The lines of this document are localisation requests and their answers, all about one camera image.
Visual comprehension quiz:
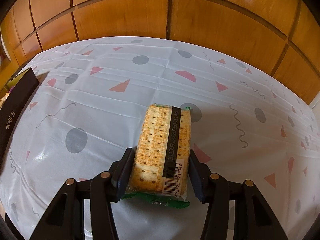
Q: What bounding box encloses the green edged cracker packet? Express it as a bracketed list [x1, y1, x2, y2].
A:
[124, 104, 191, 209]

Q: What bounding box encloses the patterned white tablecloth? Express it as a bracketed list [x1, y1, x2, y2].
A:
[0, 36, 320, 240]

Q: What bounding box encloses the gold metal tin box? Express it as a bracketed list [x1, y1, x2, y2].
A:
[1, 68, 39, 161]

